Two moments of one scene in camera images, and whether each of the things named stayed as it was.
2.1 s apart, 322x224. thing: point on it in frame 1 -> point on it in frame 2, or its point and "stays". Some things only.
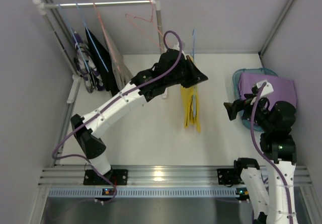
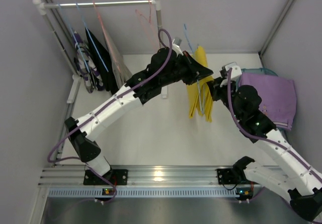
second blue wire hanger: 90,38 stays
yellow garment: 190,97 -> 199,98
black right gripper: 240,106 -> 217,87
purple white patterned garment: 91,76 stays
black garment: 102,57 stays
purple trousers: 284,89 stays
